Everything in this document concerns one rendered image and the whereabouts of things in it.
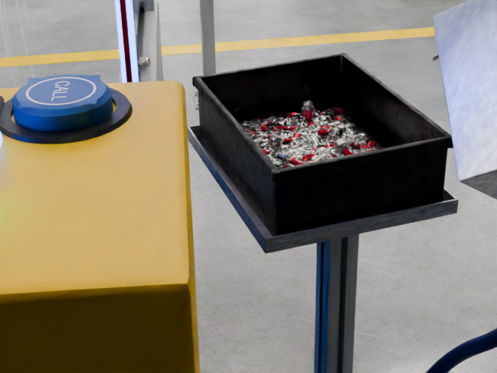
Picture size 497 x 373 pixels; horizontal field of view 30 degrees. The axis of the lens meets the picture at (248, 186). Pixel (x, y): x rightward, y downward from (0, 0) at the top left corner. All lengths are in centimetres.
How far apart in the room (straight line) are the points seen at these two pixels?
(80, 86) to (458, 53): 35
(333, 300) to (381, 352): 108
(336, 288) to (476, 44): 30
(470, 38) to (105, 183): 39
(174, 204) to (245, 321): 171
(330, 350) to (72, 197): 61
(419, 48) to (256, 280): 158
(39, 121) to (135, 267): 11
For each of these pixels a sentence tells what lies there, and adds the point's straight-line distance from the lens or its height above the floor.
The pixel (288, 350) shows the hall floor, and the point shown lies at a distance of 194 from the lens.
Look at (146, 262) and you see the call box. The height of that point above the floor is 107.
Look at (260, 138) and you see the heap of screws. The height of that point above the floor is 83.
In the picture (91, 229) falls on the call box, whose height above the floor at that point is 107.
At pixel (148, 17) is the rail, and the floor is 86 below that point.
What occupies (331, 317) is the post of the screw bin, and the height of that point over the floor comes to 70.
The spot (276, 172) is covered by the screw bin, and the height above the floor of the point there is 88.
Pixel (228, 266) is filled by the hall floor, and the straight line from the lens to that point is 219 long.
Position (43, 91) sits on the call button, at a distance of 39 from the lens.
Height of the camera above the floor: 123
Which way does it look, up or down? 29 degrees down
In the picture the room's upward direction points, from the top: 1 degrees counter-clockwise
